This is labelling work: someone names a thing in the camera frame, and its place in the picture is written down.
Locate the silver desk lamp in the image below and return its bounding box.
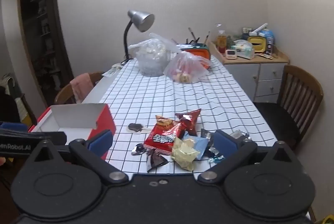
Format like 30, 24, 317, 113
121, 10, 155, 64

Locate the light blue snack packet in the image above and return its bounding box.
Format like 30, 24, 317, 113
183, 133, 209, 160

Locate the small dark candy packet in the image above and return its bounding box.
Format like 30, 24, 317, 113
131, 144, 149, 156

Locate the small white packet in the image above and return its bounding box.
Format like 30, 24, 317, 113
102, 62, 123, 78

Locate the dark brown snack packet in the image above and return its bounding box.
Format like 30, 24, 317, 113
146, 148, 169, 173

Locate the dark storage shelf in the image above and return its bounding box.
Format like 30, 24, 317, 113
29, 0, 63, 91

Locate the white wipes pack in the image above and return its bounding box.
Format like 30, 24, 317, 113
233, 40, 255, 59

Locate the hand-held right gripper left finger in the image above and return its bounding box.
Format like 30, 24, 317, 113
16, 129, 129, 186

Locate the pink cloth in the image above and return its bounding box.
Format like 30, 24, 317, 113
70, 73, 94, 104

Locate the large clear plastic bag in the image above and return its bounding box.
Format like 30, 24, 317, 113
128, 33, 182, 77

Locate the pale yellow snack packet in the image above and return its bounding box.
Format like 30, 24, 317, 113
171, 137, 200, 172

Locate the silver foil packet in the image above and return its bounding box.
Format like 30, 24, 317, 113
230, 130, 251, 141

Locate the blue pack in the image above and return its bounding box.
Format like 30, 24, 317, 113
259, 29, 274, 53

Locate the large red snack packet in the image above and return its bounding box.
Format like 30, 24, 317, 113
143, 123, 186, 157

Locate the black snack packet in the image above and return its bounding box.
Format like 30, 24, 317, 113
209, 144, 223, 157

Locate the orange drink bottle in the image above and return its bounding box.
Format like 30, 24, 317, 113
216, 24, 227, 53

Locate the dark red chip bag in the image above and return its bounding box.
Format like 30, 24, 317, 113
175, 109, 202, 137

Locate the white checked tablecloth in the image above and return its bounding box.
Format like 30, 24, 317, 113
99, 56, 278, 175

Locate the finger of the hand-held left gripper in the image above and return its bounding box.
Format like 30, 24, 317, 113
0, 121, 28, 132

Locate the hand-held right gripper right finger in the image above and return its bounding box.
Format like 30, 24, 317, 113
197, 130, 311, 184

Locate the yellow tissue box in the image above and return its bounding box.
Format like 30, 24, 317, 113
247, 36, 267, 53

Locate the orange and green basket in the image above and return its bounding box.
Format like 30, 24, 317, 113
176, 43, 211, 69

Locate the clear dark cookie packet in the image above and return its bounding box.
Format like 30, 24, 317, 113
127, 123, 152, 134

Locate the white wooden cabinet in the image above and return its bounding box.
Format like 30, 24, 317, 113
209, 41, 290, 103

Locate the red and white cardboard box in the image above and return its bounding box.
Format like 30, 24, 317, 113
28, 103, 116, 162

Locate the pink plastic bag of sweets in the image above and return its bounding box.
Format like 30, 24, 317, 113
163, 51, 211, 84

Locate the wooden chair with cloth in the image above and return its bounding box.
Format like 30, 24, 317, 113
55, 71, 105, 105

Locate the bare brown wooden chair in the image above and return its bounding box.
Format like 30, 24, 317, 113
254, 65, 324, 150

